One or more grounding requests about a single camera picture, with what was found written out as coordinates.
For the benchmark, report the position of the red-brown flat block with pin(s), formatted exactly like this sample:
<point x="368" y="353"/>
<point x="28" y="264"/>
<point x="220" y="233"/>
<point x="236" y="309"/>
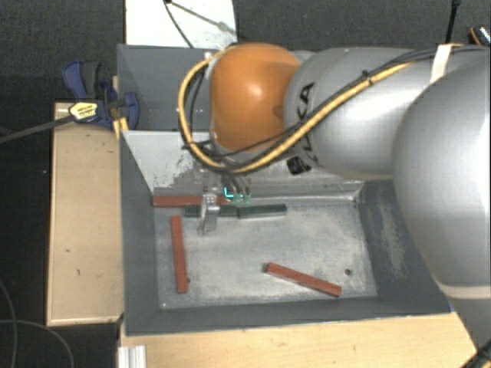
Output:
<point x="179" y="255"/>
<point x="174" y="201"/>
<point x="303" y="279"/>

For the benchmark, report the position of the grey metal bin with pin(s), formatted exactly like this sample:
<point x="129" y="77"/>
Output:
<point x="268" y="251"/>

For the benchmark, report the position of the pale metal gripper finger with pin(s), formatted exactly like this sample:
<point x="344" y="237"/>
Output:
<point x="202" y="226"/>
<point x="212" y="217"/>

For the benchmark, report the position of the pale wood flat board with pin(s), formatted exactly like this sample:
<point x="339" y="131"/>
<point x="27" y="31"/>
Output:
<point x="84" y="224"/>

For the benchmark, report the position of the black cylinder on white bracket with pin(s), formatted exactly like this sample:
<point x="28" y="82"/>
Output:
<point x="296" y="165"/>

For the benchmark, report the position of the dark green flat block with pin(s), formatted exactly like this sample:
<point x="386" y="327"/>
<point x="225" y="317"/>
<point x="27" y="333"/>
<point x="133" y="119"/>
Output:
<point x="192" y="210"/>
<point x="264" y="210"/>

